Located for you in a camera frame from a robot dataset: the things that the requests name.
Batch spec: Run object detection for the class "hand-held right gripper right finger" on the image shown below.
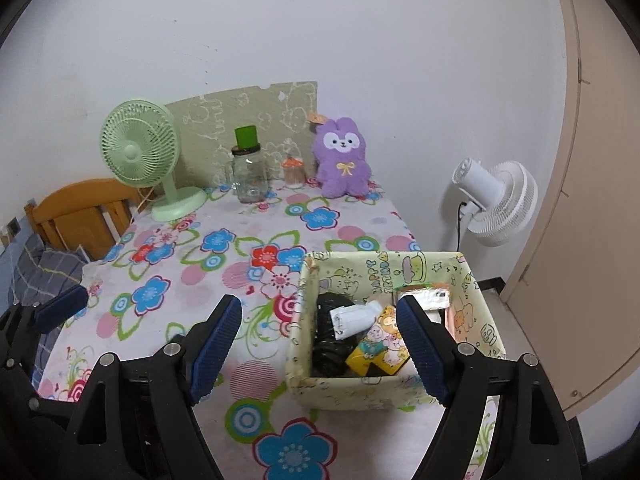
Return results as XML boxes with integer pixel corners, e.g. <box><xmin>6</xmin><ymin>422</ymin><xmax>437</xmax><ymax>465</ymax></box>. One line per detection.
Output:
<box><xmin>396</xmin><ymin>294</ymin><xmax>576</xmax><ymax>480</ymax></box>

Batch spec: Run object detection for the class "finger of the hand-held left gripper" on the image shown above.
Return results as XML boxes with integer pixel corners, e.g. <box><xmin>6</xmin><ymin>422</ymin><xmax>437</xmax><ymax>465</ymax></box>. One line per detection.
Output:
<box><xmin>5</xmin><ymin>284</ymin><xmax>89</xmax><ymax>396</ymax></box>

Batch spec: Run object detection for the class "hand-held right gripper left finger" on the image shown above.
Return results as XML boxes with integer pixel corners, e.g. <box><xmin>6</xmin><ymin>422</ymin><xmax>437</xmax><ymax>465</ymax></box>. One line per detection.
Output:
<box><xmin>65</xmin><ymin>293</ymin><xmax>244</xmax><ymax>480</ymax></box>

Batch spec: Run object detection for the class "yellow cartoon tissue packet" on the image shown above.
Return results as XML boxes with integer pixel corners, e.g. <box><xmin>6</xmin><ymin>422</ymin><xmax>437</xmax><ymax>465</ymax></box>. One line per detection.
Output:
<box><xmin>345</xmin><ymin>305</ymin><xmax>412</xmax><ymax>377</ymax></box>

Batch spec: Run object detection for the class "white glossy packet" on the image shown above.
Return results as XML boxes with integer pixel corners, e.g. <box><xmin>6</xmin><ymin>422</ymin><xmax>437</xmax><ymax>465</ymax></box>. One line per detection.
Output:
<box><xmin>395</xmin><ymin>284</ymin><xmax>451</xmax><ymax>313</ymax></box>

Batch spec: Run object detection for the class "yellow cartoon print storage box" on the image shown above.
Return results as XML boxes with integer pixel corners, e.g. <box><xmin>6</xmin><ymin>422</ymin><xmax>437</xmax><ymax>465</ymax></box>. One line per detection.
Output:
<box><xmin>285</xmin><ymin>251</ymin><xmax>507</xmax><ymax>411</ymax></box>

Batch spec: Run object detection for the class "blue plaid bedding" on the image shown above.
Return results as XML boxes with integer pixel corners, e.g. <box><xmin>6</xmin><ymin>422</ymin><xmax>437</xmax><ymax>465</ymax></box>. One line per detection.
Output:
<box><xmin>0</xmin><ymin>232</ymin><xmax>88</xmax><ymax>326</ymax></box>

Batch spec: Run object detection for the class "floral tablecloth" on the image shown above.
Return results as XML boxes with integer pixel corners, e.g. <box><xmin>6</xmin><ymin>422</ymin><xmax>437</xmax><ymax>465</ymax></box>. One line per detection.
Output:
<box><xmin>37</xmin><ymin>180</ymin><xmax>501</xmax><ymax>480</ymax></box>

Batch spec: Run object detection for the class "wooden chair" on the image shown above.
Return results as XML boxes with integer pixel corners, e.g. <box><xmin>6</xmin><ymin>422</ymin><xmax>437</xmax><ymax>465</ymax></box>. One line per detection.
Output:
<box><xmin>24</xmin><ymin>178</ymin><xmax>146</xmax><ymax>263</ymax></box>

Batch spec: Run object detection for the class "white standing fan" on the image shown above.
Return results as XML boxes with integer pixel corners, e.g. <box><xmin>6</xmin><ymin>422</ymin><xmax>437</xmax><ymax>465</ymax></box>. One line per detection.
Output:
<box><xmin>452</xmin><ymin>157</ymin><xmax>538</xmax><ymax>252</ymax></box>

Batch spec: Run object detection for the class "glass jar with green lid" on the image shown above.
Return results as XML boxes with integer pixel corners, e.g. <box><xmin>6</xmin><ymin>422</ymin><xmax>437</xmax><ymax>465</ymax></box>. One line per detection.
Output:
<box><xmin>225</xmin><ymin>125</ymin><xmax>270</xmax><ymax>204</ymax></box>

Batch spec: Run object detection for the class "green desk fan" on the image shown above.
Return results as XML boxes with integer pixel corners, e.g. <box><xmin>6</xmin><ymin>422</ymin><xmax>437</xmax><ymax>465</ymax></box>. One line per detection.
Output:
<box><xmin>100</xmin><ymin>100</ymin><xmax>207</xmax><ymax>222</ymax></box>

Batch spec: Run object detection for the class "small jar with orange lid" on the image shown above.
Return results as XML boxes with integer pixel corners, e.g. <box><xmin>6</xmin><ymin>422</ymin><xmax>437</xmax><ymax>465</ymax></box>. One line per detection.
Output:
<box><xmin>282</xmin><ymin>156</ymin><xmax>306</xmax><ymax>190</ymax></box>

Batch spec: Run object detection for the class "purple plush bunny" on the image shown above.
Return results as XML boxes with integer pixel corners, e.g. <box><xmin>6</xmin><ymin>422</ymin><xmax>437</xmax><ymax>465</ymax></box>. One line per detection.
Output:
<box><xmin>306</xmin><ymin>112</ymin><xmax>375</xmax><ymax>198</ymax></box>

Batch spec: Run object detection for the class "beige door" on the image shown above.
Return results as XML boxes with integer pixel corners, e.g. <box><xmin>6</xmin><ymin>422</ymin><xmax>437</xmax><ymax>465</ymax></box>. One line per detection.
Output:
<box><xmin>502</xmin><ymin>0</ymin><xmax>640</xmax><ymax>418</ymax></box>

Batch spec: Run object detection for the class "green printed cardboard sheet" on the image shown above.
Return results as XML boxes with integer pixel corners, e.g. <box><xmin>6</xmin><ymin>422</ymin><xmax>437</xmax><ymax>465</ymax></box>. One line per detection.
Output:
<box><xmin>164</xmin><ymin>80</ymin><xmax>319</xmax><ymax>188</ymax></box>

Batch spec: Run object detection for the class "beige fan cord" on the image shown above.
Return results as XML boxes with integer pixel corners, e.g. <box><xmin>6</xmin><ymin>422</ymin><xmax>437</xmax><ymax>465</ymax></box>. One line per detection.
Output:
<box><xmin>131</xmin><ymin>185</ymin><xmax>157</xmax><ymax>223</ymax></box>

